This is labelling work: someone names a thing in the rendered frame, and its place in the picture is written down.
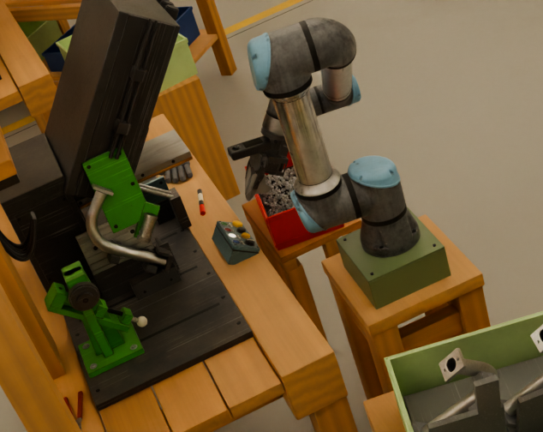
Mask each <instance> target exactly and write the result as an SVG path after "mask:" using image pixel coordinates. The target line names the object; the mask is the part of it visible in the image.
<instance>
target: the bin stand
mask: <svg viewBox="0 0 543 432"><path fill-rule="evenodd" d="M242 208H243V211H244V213H245V216H246V218H247V221H248V222H249V224H250V225H251V227H252V229H253V232H254V236H255V239H256V241H257V244H258V246H259V247H260V249H261V250H262V252H263V253H264V255H265V256H266V258H267V259H268V260H269V262H270V263H271V264H272V265H273V267H274V268H275V270H276V271H277V273H278V274H279V276H280V277H281V278H282V280H283V282H284V283H285V284H286V285H287V286H288V287H289V289H290V291H291V292H292V293H293V295H294V296H295V298H296V299H297V301H298V302H299V304H300V305H301V306H302V307H303V309H304V310H305V311H306V313H307V314H308V316H309V317H310V319H311V320H312V321H313V323H314V325H315V326H316V327H317V328H318V329H319V331H320V332H321V334H322V335H323V337H324V338H325V340H326V341H327V338H326V336H325V331H324V328H323V326H322V323H321V320H320V318H319V313H318V310H317V308H316V305H315V302H314V300H313V295H312V292H311V290H310V287H309V284H308V282H307V277H306V274H305V272H304V269H303V266H302V264H301V263H300V262H299V261H298V259H297V258H296V257H298V256H300V255H303V254H305V253H307V252H309V251H311V250H313V249H316V248H318V247H319V246H321V245H322V247H323V250H324V252H325V258H326V259H327V258H329V257H332V256H334V255H336V254H338V253H340V252H339V248H338V246H337V239H338V238H339V237H341V236H345V235H347V234H350V233H351V232H353V231H357V230H359V229H360V228H361V220H360V219H355V220H352V221H350V222H347V223H344V227H342V228H340V229H337V230H335V231H331V232H328V233H326V234H323V235H321V236H318V237H314V238H312V239H309V240H307V241H304V242H302V243H298V244H295V245H293V246H290V247H288V248H285V249H281V250H277V249H276V247H275V245H274V242H273V241H272V237H271V234H270V232H269V230H268V228H267V226H266V222H265V220H264V218H263V215H262V213H261V211H260V207H259V205H258V202H257V201H256V199H254V200H251V201H249V202H247V203H245V204H243V205H242ZM327 342H328V341H327Z"/></svg>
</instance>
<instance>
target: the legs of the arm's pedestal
mask: <svg viewBox="0 0 543 432"><path fill-rule="evenodd" d="M329 280H330V279H329ZM330 283H331V288H332V291H333V294H334V297H335V299H336V303H337V307H338V310H339V313H340V315H341V319H342V322H343V326H344V329H345V332H346V335H347V338H348V341H349V345H350V348H351V351H352V354H353V357H354V360H355V364H356V368H357V370H358V373H359V376H360V378H361V384H362V386H363V389H364V392H365V394H366V397H367V400H368V399H372V398H375V397H378V396H380V395H382V394H385V393H389V392H392V391H393V387H392V385H391V379H390V377H389V374H388V371H387V368H386V365H385V360H384V358H385V357H389V356H393V355H396V354H398V353H402V352H405V351H410V350H413V349H416V348H419V347H422V346H425V345H430V344H433V343H436V342H439V341H442V340H446V339H450V338H454V337H456V336H460V335H463V334H465V333H471V332H473V331H477V330H480V329H483V328H486V327H490V326H491V325H490V321H489V316H488V312H487V308H486V300H485V296H484V291H483V288H482V286H481V287H479V288H477V289H475V290H472V291H470V292H468V293H466V294H464V295H462V296H460V297H457V298H455V299H453V300H451V301H449V302H447V303H444V304H442V305H440V306H438V307H436V308H434V309H431V310H429V311H427V312H426V313H425V315H426V316H424V317H422V318H420V319H419V320H416V321H413V322H411V323H409V324H408V325H406V326H403V327H400V328H398V326H395V327H393V328H391V329H389V330H386V331H384V332H382V333H380V334H378V335H375V336H373V337H371V336H370V335H369V333H368V332H367V330H366V329H365V328H364V326H362V324H361V322H360V321H359V320H358V318H357V317H356V315H355V314H354V312H353V311H352V309H351V308H350V307H349V306H348V304H347V303H346V302H345V300H344V299H343V297H342V296H341V294H340V293H339V292H338V290H337V288H336V287H335V286H334V284H333V283H332V282H331V281H330Z"/></svg>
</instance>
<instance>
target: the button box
mask: <svg viewBox="0 0 543 432"><path fill-rule="evenodd" d="M221 222H225V221H217V224H216V227H215V230H214V232H213V235H212V240H213V242H214V243H215V244H216V246H217V247H218V249H219V251H220V252H221V254H222V255H223V257H224V259H225V260H226V261H227V263H228V264H229V265H235V264H237V263H239V262H241V261H245V260H246V259H248V258H250V257H252V256H254V255H257V254H258V253H259V252H260V247H259V246H258V244H257V243H254V245H250V244H247V243H246V242H245V241H246V238H244V237H242V232H239V231H238V230H237V228H238V227H236V226H234V225H232V222H225V223H227V224H228V225H222V224H221ZM224 228H230V229H231V231H226V230H225V229H224ZM229 234H234V235H235V236H236V237H231V236H229ZM233 240H238V241H239V242H240V243H234V242H233Z"/></svg>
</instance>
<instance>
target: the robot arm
mask: <svg viewBox="0 0 543 432"><path fill-rule="evenodd" d="M355 54H356V42H355V37H354V35H353V34H352V32H351V31H350V30H349V29H348V28H347V27H346V26H344V24H342V23H341V22H339V21H335V20H333V19H329V18H325V17H314V18H309V19H306V20H304V21H300V22H297V23H295V24H292V25H289V26H287V27H282V28H279V29H277V30H274V31H271V32H269V33H263V34H262V35H260V36H258V37H255V38H253V39H250V40H249V42H248V61H249V66H250V70H251V73H252V77H253V81H254V86H255V88H256V90H257V91H261V92H262V91H263V93H264V95H265V96H266V97H267V98H268V99H270V101H269V104H268V107H267V110H266V114H265V117H264V121H263V123H262V129H261V131H260V132H261V134H262V135H263V136H261V137H258V138H255V139H252V140H249V141H244V142H242V143H239V144H236V145H234V146H230V147H228V148H227V149H228V154H229V156H230V157H231V158H232V159H233V160H238V159H243V158H246V157H248V156H250V158H249V161H248V165H247V170H246V176H245V179H246V180H245V196H246V199H247V200H248V201H250V200H251V199H252V198H253V197H254V195H256V194H263V193H268V192H269V191H270V189H271V187H270V186H269V185H268V184H267V183H266V174H265V173H269V174H271V175H276V176H281V177H283V175H284V173H285V170H286V167H287V164H288V161H289V159H288V158H287V154H288V152H289V154H290V157H291V159H292V163H293V166H294V168H295V173H296V175H297V179H296V180H295V182H294V190H293V191H292V192H290V197H291V200H292V201H293V204H294V206H295V209H296V211H297V213H298V215H299V217H300V219H301V222H302V223H303V225H304V227H305V228H306V230H307V231H308V232H310V233H316V232H319V231H327V229H330V228H332V227H335V226H338V225H342V224H344V223H347V222H350V221H352V220H355V219H359V218H361V219H362V221H361V245H362V248H363V249H364V250H365V251H366V252H367V253H368V254H370V255H372V256H376V257H392V256H396V255H400V254H403V253H405V252H407V251H408V250H410V249H412V248H413V247H414V246H415V245H416V244H417V242H418V241H419V239H420V235H421V233H420V229H419V226H418V223H417V221H416V220H415V218H414V217H413V215H412V214H411V213H410V211H409V210H408V209H407V206H406V202H405V199H404V195H403V189H402V185H401V182H400V180H401V178H400V176H399V174H398V172H397V168H396V166H395V164H394V163H393V162H392V161H391V160H390V159H387V158H385V157H381V156H365V157H361V158H359V159H356V160H355V161H354V162H353V163H351V164H350V165H349V168H348V172H347V173H344V174H342V175H340V173H339V172H338V170H336V169H335V168H333V167H331V164H330V160H329V158H328V154H327V151H326V149H325V143H324V140H323V137H322V134H321V131H320V127H319V123H318V119H317V116H320V115H322V114H325V113H327V112H330V111H335V110H337V109H340V108H343V107H345V106H350V105H352V104H354V103H356V102H359V101H360V100H361V91H360V88H359V85H358V83H357V80H356V78H355V77H354V76H353V75H352V62H353V60H354V59H355ZM317 71H321V82H322V84H320V85H318V86H315V87H311V85H312V83H313V77H312V75H311V74H312V73H314V72H317ZM284 164H285V166H284ZM283 167H284V170H283ZM282 171H283V172H282Z"/></svg>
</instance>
